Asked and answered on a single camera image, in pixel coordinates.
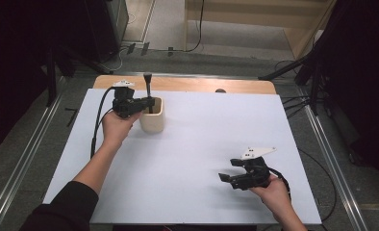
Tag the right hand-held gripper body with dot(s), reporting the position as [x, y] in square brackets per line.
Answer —
[256, 174]

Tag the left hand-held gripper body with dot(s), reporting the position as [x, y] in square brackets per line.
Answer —
[126, 104]

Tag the black makeup brush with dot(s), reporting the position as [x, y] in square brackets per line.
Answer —
[148, 85]

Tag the cream cup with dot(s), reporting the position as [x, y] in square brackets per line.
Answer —
[152, 122]

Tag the person's right hand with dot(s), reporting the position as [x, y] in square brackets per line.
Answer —
[274, 195]

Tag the person's left hand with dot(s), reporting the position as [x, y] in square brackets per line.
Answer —
[115, 130]

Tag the wooden table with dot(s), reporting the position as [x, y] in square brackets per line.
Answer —
[184, 85]

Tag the dark round knob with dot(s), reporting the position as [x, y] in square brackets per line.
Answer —
[220, 91]

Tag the black stand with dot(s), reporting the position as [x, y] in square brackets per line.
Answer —
[51, 77]
[314, 86]

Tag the black cabinet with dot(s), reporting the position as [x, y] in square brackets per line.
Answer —
[107, 25]

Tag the dark curtain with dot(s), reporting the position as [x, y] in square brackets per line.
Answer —
[14, 64]
[364, 80]

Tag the metal floor rail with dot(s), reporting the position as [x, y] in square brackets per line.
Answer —
[20, 163]
[349, 199]

